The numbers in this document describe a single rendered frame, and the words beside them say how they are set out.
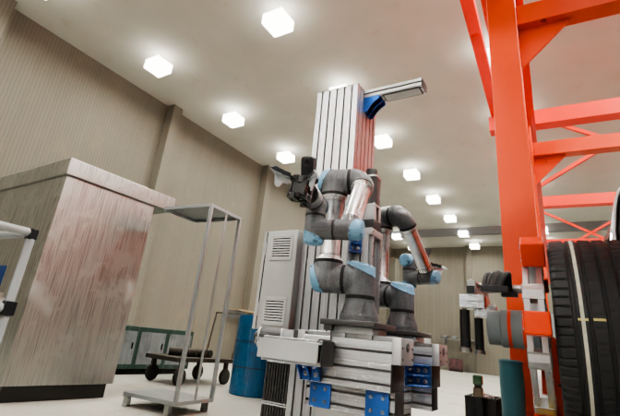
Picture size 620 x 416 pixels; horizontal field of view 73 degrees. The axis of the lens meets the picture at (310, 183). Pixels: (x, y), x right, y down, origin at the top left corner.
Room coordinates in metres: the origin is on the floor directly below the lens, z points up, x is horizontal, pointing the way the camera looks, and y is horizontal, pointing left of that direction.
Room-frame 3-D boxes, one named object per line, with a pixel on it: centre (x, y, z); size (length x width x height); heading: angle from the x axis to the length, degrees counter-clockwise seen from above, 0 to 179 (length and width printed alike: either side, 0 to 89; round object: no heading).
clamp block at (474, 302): (1.59, -0.64, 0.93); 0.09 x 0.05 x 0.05; 59
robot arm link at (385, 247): (2.22, -0.42, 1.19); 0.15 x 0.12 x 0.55; 43
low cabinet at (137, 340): (7.68, 2.94, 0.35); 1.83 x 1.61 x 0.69; 147
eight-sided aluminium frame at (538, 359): (1.63, -0.91, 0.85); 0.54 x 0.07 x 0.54; 149
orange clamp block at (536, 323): (1.36, -0.75, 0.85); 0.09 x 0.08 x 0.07; 149
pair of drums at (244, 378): (5.95, 0.22, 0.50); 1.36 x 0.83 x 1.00; 57
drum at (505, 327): (1.67, -0.85, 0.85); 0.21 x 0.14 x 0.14; 59
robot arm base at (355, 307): (1.71, -0.24, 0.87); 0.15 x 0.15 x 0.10
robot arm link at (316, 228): (1.49, -0.05, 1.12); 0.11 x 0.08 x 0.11; 71
